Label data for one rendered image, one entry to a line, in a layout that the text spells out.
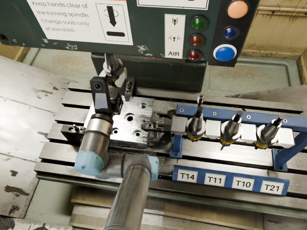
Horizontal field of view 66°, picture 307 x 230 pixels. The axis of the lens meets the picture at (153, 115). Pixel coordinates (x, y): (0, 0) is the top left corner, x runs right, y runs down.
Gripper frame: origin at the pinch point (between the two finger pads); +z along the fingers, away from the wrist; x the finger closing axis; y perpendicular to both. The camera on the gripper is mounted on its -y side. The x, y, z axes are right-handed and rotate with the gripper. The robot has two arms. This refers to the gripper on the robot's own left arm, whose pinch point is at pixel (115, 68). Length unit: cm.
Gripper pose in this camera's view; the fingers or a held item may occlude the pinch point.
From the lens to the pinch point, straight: 82.4
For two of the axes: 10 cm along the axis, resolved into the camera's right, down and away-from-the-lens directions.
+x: 9.9, 1.1, -1.2
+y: 0.5, 5.1, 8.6
